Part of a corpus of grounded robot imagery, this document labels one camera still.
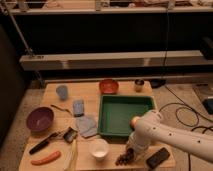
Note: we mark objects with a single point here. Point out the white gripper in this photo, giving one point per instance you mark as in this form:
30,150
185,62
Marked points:
139,145

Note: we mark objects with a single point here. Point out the dark grape bunch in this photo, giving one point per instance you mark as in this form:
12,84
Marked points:
126,158

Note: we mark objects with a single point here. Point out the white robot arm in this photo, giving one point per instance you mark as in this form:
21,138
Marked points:
149,127

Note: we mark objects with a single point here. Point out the red bowl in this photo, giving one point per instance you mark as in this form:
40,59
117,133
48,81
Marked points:
108,86

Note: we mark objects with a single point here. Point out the purple bowl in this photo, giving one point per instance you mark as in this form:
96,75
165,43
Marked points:
40,119

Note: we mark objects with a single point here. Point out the orange fruit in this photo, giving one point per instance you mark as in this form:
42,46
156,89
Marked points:
133,122

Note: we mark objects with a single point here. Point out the black rectangular block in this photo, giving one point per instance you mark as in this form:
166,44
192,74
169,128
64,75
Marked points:
158,158

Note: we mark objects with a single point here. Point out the green plastic tray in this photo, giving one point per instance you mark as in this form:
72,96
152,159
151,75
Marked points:
116,112

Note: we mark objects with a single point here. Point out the white cup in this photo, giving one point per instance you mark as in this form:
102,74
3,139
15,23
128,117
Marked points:
99,148

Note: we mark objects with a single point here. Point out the grey folded cloth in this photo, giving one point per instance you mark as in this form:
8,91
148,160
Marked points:
86,126

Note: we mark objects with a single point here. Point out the yellow corn cob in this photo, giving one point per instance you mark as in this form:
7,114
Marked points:
70,160

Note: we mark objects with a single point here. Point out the orange carrot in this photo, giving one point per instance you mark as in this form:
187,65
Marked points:
52,157

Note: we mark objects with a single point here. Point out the blue plastic cup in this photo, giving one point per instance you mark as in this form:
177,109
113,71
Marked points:
62,92

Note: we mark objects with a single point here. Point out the metal fork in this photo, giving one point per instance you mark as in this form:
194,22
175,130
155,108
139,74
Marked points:
61,109

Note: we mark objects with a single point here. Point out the black handled knife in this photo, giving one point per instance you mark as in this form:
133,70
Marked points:
43,143

